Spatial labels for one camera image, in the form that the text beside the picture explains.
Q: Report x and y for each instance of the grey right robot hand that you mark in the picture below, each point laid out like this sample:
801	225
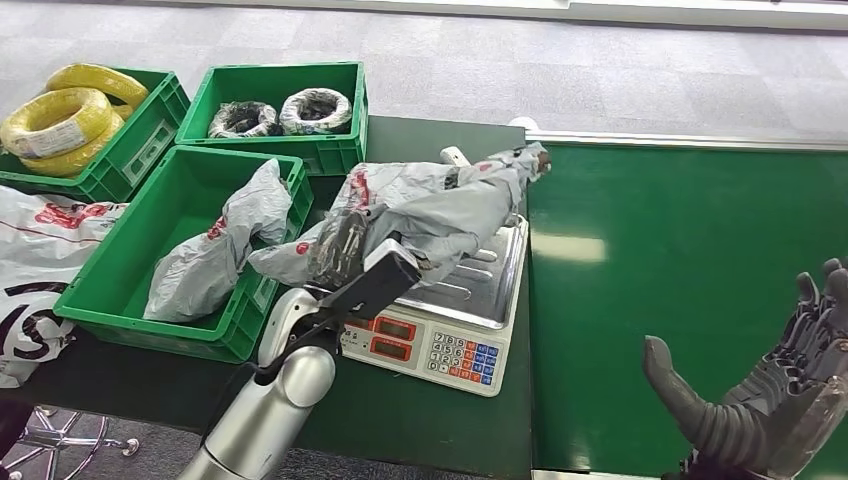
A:
818	358

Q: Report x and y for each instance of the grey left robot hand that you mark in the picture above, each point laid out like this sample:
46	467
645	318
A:
339	248

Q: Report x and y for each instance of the grey plastic mailer package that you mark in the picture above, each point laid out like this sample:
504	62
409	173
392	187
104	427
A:
430	205

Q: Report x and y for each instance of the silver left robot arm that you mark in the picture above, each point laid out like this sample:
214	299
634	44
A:
272	411

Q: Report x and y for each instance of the crumpled grey mailer package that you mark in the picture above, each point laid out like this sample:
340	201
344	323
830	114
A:
212	258

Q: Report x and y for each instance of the green conveyor belt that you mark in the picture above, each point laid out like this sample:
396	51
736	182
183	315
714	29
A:
689	265

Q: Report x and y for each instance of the green crate holding grey package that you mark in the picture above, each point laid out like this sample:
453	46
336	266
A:
152	218

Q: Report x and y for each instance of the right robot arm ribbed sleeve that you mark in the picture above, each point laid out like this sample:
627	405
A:
729	434

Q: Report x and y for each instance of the white electronic weighing scale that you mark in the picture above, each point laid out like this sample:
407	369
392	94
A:
457	318

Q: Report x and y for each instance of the green crate holding wrapped coils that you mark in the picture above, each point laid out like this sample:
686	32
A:
285	83

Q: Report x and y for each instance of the green crate holding yellow coils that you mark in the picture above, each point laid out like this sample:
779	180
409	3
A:
142	146

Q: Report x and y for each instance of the white round cap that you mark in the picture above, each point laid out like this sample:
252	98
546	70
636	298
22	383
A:
523	123

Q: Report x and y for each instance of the large white printed bag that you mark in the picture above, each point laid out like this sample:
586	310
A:
40	265

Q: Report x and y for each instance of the chrome chair base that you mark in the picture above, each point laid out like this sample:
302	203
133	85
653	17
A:
60	440

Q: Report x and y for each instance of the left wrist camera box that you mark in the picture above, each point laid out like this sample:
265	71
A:
381	281

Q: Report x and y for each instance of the silver conveyor side rail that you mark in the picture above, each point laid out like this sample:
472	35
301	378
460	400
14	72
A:
689	140

